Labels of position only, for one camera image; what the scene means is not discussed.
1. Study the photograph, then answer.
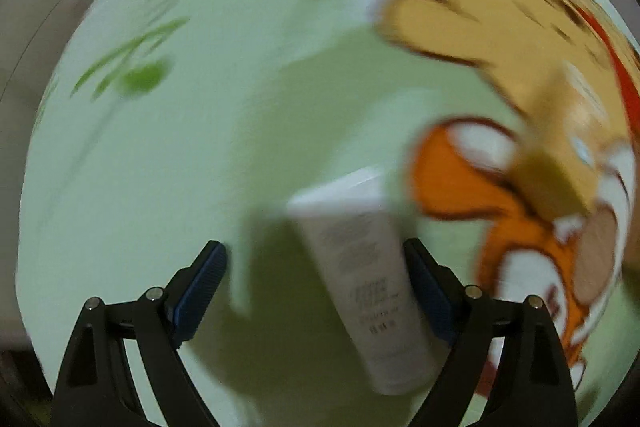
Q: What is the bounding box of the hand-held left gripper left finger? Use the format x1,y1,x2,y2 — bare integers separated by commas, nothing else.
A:
50,239,230,427

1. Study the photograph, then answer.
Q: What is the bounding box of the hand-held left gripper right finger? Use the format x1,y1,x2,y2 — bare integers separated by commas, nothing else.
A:
402,238,581,427

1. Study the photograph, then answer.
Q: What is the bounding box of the white cream tube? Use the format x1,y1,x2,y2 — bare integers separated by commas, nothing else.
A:
286,167,443,397

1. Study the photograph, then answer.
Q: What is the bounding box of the green cartoon printed blanket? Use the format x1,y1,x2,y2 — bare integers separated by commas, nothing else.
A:
15,0,640,427

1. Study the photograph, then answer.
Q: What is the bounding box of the small orange box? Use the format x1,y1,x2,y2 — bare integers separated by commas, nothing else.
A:
510,57,616,223

